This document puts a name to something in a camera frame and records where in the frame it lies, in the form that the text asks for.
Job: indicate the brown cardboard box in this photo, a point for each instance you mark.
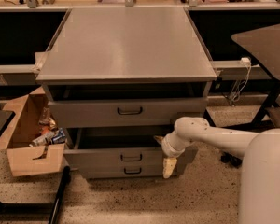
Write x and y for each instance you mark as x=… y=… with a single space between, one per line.
x=21 y=131

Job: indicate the grey bottom drawer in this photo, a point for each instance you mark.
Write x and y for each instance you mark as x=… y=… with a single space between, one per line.
x=121 y=171

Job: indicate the grey top drawer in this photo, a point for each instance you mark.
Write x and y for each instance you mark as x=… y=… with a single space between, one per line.
x=124 y=112

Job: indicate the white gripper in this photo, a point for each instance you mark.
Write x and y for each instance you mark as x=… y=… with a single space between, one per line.
x=169 y=147

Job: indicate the crumpled packaging in box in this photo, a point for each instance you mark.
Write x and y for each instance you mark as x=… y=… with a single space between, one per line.
x=49 y=131

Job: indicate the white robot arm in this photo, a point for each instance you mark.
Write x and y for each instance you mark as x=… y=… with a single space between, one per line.
x=259 y=200

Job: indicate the grey drawer cabinet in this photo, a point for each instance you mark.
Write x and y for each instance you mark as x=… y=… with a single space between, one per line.
x=114 y=53

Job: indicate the grey drawer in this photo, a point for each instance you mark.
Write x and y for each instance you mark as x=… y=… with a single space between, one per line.
x=117 y=146
x=121 y=171
x=124 y=112

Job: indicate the black round side table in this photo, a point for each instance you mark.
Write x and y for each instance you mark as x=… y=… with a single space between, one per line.
x=267 y=53

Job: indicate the white power adapter with cable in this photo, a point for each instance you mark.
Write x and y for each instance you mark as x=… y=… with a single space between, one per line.
x=238 y=85

